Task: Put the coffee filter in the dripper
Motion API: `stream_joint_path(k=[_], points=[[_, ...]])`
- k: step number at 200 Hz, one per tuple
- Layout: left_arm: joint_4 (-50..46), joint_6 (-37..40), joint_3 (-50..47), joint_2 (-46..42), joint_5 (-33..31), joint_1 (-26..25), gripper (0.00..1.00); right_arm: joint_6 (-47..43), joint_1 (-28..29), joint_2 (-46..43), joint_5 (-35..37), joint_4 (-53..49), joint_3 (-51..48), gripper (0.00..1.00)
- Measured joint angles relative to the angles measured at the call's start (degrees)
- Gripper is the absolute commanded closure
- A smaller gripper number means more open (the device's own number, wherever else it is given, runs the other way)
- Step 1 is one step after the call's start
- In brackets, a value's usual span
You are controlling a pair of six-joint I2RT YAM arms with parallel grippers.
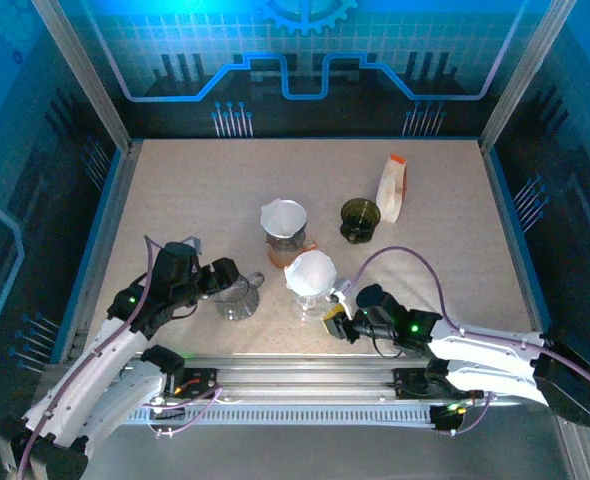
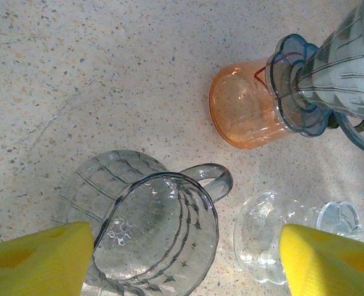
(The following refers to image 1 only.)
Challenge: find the aluminium table side rail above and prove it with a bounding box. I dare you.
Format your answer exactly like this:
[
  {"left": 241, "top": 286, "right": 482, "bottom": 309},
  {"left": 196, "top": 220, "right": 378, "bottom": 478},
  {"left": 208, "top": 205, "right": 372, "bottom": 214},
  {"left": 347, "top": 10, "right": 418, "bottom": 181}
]
[
  {"left": 479, "top": 142, "right": 566, "bottom": 364},
  {"left": 57, "top": 139, "right": 144, "bottom": 364}
]

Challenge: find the orange glass coffee server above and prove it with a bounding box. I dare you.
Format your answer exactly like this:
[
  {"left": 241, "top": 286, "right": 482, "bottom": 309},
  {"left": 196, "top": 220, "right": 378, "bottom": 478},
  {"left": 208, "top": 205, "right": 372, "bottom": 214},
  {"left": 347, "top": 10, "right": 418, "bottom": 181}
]
[{"left": 267, "top": 239, "right": 320, "bottom": 269}]

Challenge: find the white paper coffee filter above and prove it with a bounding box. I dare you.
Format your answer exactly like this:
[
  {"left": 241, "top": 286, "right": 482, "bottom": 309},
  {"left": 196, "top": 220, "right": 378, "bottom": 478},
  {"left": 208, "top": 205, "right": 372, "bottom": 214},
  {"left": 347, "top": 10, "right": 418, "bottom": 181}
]
[
  {"left": 283, "top": 249, "right": 338, "bottom": 297},
  {"left": 259, "top": 198, "right": 309, "bottom": 241}
]

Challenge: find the smoke grey coffee dripper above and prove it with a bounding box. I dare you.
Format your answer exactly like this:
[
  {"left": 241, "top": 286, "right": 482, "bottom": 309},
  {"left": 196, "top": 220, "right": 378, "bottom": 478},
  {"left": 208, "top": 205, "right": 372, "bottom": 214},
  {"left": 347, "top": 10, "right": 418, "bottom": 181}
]
[{"left": 264, "top": 227, "right": 309, "bottom": 253}]

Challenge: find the dark green glass cup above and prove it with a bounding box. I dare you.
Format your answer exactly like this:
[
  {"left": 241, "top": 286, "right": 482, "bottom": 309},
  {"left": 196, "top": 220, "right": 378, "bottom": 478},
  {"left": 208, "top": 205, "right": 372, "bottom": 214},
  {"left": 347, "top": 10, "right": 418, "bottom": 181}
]
[{"left": 338, "top": 196, "right": 383, "bottom": 245}]

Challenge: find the small black circuit board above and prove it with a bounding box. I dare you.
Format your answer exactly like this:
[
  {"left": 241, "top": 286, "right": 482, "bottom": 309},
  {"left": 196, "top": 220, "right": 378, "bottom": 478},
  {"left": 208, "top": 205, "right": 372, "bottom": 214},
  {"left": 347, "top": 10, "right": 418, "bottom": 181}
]
[{"left": 428, "top": 403, "right": 470, "bottom": 436}]

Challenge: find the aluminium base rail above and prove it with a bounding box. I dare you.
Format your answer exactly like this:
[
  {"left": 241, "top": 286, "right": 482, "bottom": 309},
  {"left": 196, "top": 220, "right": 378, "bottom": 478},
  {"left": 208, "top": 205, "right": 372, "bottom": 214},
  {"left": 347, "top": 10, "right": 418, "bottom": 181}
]
[{"left": 42, "top": 352, "right": 584, "bottom": 431}]

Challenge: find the grey glass coffee server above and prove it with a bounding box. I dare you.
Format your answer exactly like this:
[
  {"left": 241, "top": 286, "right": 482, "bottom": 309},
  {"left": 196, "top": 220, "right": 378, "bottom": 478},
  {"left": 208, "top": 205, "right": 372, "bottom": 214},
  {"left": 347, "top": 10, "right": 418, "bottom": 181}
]
[{"left": 213, "top": 271, "right": 267, "bottom": 321}]

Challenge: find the white orange filter package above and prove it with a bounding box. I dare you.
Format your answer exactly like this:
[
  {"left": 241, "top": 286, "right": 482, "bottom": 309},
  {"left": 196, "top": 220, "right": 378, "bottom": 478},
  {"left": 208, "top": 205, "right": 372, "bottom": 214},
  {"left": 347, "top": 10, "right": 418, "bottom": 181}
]
[{"left": 374, "top": 153, "right": 409, "bottom": 225}]

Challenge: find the aluminium frame post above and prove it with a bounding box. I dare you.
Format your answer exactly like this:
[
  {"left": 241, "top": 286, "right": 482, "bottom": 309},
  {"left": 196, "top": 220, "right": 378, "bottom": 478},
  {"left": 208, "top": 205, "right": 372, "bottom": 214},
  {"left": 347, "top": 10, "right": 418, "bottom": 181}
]
[
  {"left": 479, "top": 0, "right": 576, "bottom": 154},
  {"left": 30, "top": 0, "right": 134, "bottom": 154}
]

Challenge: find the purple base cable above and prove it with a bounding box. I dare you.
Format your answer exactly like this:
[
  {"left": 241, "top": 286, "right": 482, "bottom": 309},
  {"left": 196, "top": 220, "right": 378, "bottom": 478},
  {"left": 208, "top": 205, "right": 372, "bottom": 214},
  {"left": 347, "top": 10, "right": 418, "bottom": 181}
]
[
  {"left": 452, "top": 392, "right": 492, "bottom": 436},
  {"left": 144, "top": 388, "right": 223, "bottom": 439}
]

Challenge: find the clear glass coffee dripper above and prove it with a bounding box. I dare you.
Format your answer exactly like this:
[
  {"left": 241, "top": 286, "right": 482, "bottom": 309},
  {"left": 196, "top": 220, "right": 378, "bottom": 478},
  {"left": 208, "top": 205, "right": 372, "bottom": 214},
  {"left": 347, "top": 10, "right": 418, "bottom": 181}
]
[{"left": 294, "top": 288, "right": 344, "bottom": 322}]

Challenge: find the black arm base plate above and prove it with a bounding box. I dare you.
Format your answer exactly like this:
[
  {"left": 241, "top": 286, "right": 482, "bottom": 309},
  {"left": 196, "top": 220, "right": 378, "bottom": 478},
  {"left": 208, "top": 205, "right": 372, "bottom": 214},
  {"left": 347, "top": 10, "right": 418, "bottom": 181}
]
[
  {"left": 392, "top": 367, "right": 485, "bottom": 401},
  {"left": 160, "top": 366, "right": 222, "bottom": 401}
]

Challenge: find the grey slotted cable duct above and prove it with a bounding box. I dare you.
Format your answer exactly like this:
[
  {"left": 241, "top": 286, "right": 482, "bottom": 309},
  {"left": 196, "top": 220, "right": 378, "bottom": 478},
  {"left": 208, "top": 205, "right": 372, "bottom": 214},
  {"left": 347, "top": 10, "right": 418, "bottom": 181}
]
[{"left": 107, "top": 405, "right": 439, "bottom": 429}]

